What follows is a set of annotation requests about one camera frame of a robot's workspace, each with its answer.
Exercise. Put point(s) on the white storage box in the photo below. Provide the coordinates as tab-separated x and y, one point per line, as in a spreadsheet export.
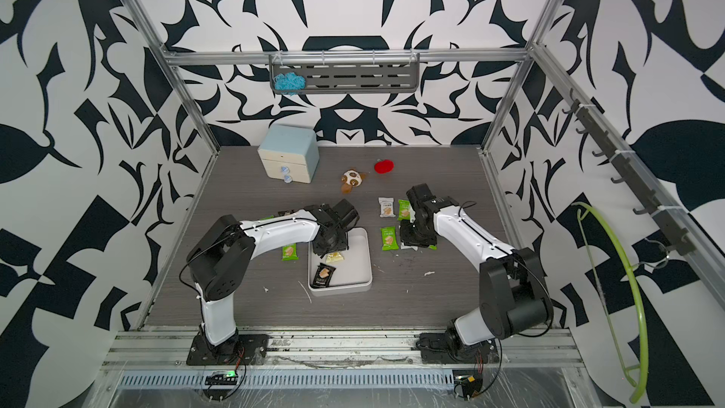
352	275

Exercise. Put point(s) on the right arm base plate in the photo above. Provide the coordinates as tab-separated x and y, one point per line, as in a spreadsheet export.
447	348

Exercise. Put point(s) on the light blue drawer cabinet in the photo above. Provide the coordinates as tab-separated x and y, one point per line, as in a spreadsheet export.
290	154

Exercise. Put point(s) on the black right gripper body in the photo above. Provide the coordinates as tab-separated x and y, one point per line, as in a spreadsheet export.
410	234

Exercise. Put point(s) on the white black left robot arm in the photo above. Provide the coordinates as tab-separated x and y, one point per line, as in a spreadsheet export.
218	263

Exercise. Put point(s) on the black cookie packet left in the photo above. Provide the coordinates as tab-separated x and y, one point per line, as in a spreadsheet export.
323	276

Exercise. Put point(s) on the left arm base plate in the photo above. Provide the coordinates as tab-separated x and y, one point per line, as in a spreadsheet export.
250	348

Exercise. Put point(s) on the brown white plush toy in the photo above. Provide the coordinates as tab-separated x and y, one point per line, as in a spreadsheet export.
351	179

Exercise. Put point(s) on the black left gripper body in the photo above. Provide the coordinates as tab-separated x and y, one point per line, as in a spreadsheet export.
339	242

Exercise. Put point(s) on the blue crochet item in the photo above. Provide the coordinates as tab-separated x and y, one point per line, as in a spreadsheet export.
289	83

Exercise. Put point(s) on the red plush heart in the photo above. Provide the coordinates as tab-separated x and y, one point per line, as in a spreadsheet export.
384	166

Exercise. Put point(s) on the grey wall rack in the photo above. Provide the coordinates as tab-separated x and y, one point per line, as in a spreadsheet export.
350	72

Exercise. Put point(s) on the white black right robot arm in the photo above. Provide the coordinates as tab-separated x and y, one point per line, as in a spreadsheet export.
513	295

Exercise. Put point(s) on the black hook rail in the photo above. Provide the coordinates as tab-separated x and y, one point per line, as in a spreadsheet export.
653	201

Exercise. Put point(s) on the pale yellow cookie packet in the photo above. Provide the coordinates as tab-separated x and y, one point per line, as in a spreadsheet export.
334	257

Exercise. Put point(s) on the green cookie packet hidden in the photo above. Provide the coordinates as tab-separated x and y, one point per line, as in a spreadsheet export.
289	253

